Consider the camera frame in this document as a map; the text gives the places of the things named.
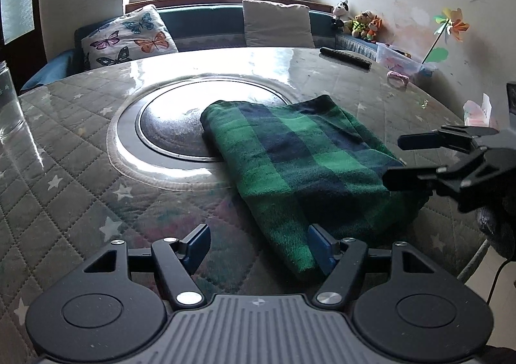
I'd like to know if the crumpled white paper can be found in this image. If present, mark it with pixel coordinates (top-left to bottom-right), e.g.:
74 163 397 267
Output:
463 93 501 128

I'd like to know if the blue sofa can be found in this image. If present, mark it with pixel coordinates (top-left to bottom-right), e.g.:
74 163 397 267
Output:
20 3 404 92

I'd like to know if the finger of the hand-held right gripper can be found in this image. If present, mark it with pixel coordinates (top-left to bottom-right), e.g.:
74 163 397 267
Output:
397 125 502 153
382 146 516 213

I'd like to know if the black cable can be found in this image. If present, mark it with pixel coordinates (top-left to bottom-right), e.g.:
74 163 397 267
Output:
486 257 512 304

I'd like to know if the paper pinwheel flower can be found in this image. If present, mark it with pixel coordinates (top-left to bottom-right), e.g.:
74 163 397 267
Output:
421 7 470 64

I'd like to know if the butterfly print pillow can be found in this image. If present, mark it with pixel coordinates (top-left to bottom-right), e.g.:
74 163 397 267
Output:
81 4 179 70

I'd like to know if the yellow green plush toy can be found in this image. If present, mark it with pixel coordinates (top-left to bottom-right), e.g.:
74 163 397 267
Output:
349 11 373 40

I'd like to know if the black remote control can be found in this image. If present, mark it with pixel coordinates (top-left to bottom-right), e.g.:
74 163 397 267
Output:
320 47 372 70

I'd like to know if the green plaid shirt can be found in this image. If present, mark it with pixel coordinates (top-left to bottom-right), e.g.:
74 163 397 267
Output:
200 95 428 282

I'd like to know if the beige pillow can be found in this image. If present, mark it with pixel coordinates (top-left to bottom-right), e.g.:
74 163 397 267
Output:
242 0 316 49

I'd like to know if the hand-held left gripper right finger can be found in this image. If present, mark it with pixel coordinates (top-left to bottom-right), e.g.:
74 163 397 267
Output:
307 224 438 310

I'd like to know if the orange plush toy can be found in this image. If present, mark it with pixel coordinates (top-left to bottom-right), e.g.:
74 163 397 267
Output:
365 15 383 43

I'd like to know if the metal chair leg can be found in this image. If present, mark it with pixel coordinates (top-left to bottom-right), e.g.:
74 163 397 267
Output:
457 241 490 282

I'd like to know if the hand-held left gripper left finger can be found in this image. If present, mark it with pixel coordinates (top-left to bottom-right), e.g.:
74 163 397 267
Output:
83 224 212 310

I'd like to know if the black and white plush cow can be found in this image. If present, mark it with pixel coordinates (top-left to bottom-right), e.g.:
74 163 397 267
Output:
331 0 351 30

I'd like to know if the round metal table inset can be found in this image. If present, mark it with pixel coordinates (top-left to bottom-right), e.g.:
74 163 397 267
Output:
107 76 301 189

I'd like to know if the clear plastic box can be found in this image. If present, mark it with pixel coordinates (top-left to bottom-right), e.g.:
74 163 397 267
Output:
375 42 438 78

